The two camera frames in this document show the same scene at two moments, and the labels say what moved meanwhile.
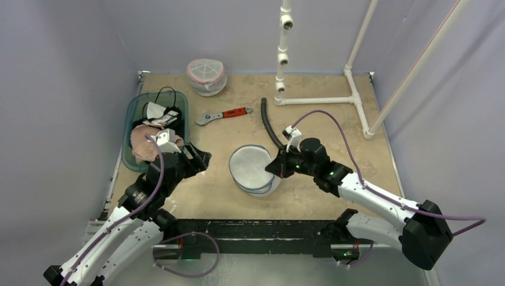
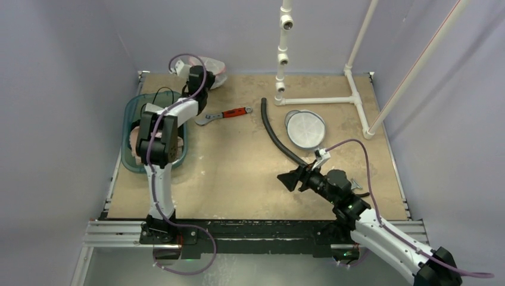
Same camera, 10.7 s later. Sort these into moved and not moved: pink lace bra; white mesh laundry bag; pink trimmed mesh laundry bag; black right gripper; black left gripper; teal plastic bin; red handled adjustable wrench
Moved: black left gripper; white mesh laundry bag; black right gripper
Not moved: red handled adjustable wrench; teal plastic bin; pink lace bra; pink trimmed mesh laundry bag
